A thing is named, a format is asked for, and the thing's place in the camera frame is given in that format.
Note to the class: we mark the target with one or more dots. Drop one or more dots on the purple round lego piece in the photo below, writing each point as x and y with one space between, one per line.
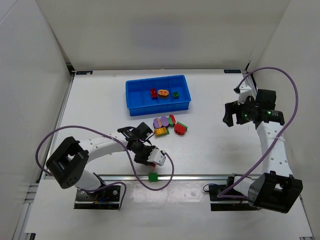
160 122

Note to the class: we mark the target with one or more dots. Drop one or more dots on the aluminium frame rail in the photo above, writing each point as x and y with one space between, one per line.
161 177

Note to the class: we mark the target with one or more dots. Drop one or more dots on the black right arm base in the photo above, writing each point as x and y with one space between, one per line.
232 201

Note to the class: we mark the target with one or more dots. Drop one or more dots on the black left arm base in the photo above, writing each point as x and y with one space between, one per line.
109 198

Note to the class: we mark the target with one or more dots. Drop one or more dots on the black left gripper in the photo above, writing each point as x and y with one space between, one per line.
141 155

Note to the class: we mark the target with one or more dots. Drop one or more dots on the orange round lego piece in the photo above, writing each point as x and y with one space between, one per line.
163 93

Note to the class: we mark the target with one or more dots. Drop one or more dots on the small green lego brick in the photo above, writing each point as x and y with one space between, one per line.
175 95

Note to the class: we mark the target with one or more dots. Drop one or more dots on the yellow lego brick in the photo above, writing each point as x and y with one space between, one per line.
163 131

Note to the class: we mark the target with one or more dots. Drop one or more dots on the red green lego block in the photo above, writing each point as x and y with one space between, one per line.
180 128

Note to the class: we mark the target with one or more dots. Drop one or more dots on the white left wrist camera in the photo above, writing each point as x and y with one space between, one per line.
157 157

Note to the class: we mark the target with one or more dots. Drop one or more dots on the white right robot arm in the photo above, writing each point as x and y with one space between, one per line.
276 189

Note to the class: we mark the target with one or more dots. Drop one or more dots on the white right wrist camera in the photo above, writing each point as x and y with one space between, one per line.
243 91

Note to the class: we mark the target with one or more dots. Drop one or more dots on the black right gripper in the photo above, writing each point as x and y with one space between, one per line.
236 113

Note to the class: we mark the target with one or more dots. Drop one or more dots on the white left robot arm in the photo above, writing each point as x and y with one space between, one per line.
67 163

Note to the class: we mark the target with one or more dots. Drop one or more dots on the blue plastic sorting tray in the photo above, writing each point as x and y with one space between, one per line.
139 102

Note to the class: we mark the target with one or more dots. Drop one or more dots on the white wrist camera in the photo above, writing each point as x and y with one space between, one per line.
157 157
243 91

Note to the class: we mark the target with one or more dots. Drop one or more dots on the red green curved lego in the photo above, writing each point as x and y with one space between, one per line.
171 120

